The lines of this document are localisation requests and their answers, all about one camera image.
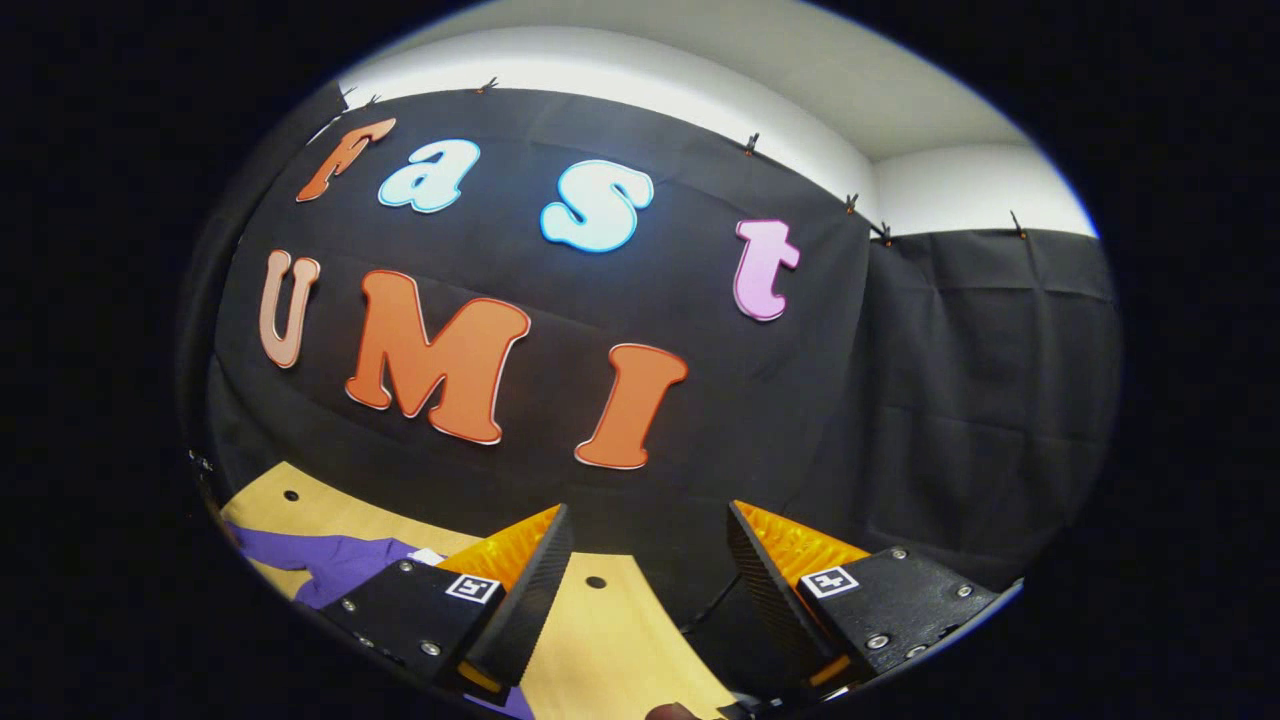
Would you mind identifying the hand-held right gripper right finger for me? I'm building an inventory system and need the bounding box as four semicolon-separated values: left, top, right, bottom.
726;499;1001;701

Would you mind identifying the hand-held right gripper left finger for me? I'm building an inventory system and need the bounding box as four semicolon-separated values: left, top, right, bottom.
320;503;576;696

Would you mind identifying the purple knitted sweater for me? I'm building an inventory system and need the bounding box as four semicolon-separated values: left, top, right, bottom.
225;522;536;720

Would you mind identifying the row of small backdrop clips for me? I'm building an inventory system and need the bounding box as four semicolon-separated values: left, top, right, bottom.
338;76;1029;247

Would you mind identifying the thin black cable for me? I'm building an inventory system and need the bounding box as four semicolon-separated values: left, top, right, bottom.
680;575;743;636

